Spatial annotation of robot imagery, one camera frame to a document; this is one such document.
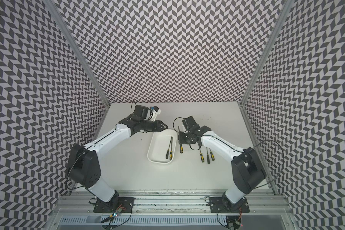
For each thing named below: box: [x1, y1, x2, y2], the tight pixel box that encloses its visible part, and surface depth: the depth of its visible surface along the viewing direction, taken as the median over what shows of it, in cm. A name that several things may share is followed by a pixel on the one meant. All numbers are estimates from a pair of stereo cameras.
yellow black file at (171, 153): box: [169, 136, 173, 161], surface depth 93 cm
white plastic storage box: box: [147, 127, 178, 165], surface depth 93 cm
